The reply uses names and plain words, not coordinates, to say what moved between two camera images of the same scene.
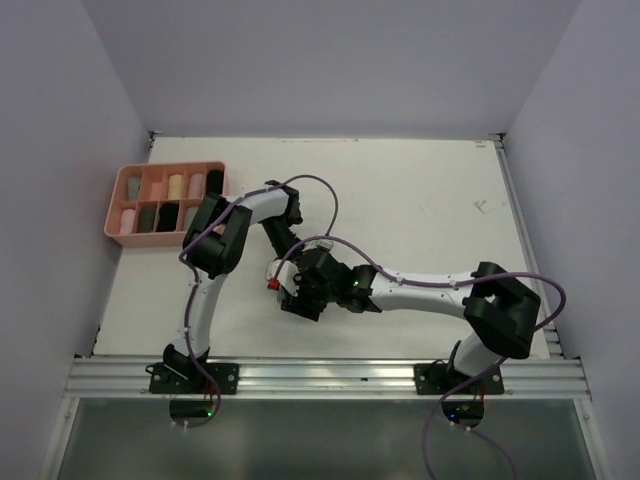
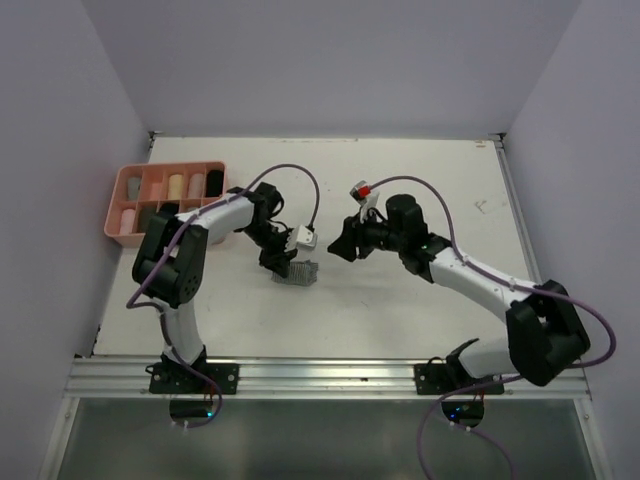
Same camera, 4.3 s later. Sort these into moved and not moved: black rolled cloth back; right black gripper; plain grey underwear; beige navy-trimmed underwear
Moved: right black gripper
Not moved: plain grey underwear; black rolled cloth back; beige navy-trimmed underwear
